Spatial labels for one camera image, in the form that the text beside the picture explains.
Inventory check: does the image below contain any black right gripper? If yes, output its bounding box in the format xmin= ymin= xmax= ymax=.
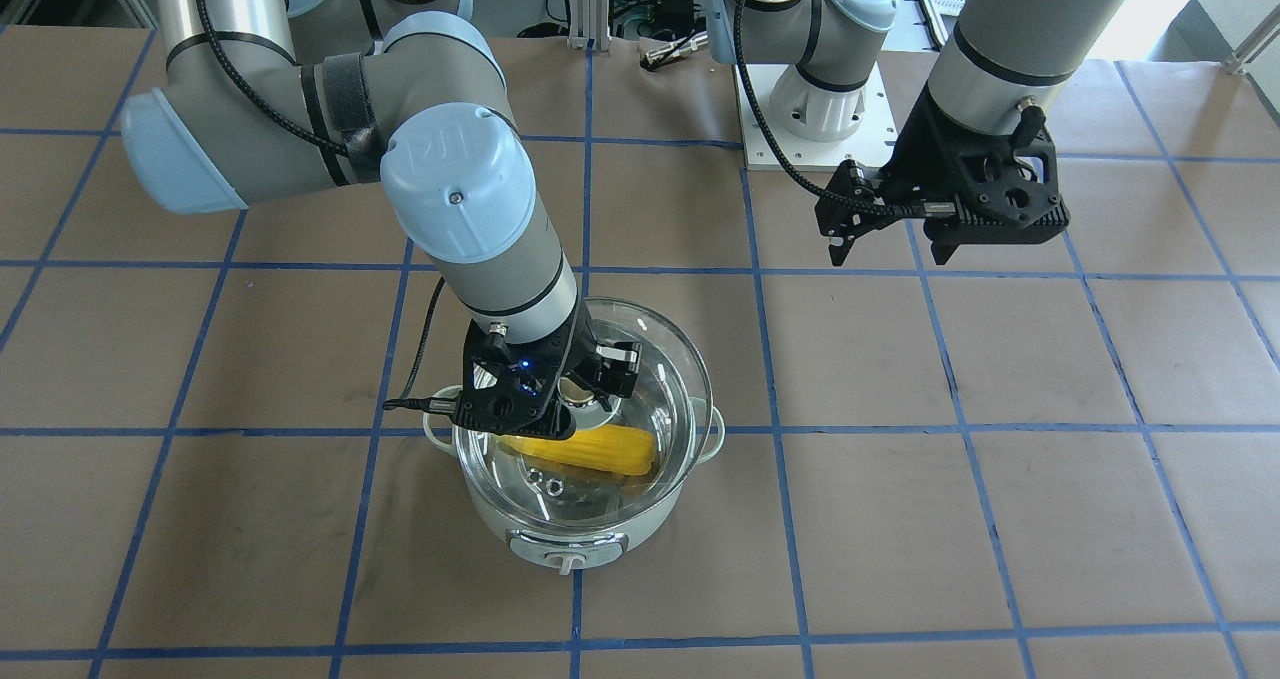
xmin=557 ymin=304 xmax=643 ymax=409

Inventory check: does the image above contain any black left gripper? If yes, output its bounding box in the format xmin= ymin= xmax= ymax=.
xmin=814 ymin=91 xmax=1001 ymax=266

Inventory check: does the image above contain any yellow corn cob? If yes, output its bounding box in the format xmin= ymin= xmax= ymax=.
xmin=498 ymin=424 xmax=658 ymax=477

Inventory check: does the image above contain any clear glass pot lid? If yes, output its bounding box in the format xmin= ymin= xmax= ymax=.
xmin=452 ymin=297 xmax=724 ymax=543

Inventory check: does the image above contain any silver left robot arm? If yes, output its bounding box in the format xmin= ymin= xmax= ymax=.
xmin=707 ymin=0 xmax=1124 ymax=266

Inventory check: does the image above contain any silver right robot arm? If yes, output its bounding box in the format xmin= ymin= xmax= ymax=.
xmin=122 ymin=0 xmax=639 ymax=401

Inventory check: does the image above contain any white electric cooking pot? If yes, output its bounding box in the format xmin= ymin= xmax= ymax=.
xmin=431 ymin=379 xmax=724 ymax=575

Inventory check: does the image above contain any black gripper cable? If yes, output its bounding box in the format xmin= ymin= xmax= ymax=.
xmin=730 ymin=0 xmax=951 ymax=222

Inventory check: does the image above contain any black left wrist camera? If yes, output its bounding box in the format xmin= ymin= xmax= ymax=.
xmin=924 ymin=97 xmax=1070 ymax=245

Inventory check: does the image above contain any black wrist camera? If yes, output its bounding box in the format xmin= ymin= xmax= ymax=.
xmin=452 ymin=322 xmax=576 ymax=439
xmin=924 ymin=97 xmax=1070 ymax=245

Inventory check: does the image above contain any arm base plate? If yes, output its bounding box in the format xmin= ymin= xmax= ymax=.
xmin=748 ymin=64 xmax=897 ymax=172

